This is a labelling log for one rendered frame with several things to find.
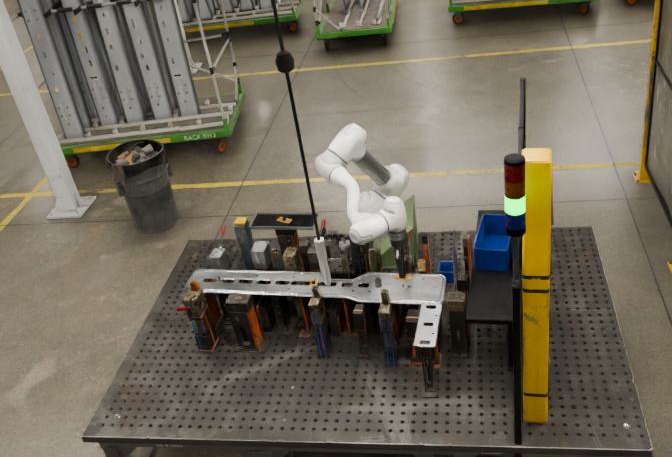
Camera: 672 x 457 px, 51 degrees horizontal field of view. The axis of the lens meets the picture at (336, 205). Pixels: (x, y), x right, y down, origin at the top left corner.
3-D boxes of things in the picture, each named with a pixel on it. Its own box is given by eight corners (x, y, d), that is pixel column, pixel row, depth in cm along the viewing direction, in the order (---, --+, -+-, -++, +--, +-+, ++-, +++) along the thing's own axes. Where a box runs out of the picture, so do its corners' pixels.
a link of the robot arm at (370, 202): (371, 228, 432) (343, 207, 426) (389, 204, 432) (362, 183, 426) (378, 234, 417) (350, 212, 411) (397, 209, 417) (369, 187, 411)
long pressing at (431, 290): (179, 295, 375) (179, 293, 374) (196, 269, 393) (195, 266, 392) (442, 305, 338) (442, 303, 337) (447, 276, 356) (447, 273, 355)
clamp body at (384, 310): (380, 367, 349) (372, 314, 331) (384, 350, 359) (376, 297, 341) (398, 369, 347) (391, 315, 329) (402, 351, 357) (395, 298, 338)
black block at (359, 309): (356, 360, 356) (348, 316, 341) (360, 345, 365) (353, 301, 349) (372, 361, 354) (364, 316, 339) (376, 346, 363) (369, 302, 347)
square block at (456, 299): (451, 357, 348) (446, 301, 329) (452, 346, 354) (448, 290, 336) (467, 358, 346) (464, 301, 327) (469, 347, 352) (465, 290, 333)
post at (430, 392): (421, 397, 329) (416, 351, 314) (424, 379, 338) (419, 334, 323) (435, 398, 328) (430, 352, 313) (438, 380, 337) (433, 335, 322)
